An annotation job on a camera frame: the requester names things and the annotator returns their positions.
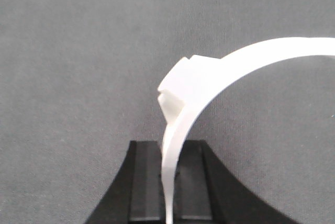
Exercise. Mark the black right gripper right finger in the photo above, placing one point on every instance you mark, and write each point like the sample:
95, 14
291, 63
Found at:
207, 192

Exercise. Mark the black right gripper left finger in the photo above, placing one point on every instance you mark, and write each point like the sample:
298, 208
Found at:
135, 195

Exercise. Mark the small white pipe clamp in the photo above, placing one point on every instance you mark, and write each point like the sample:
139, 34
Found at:
193, 83

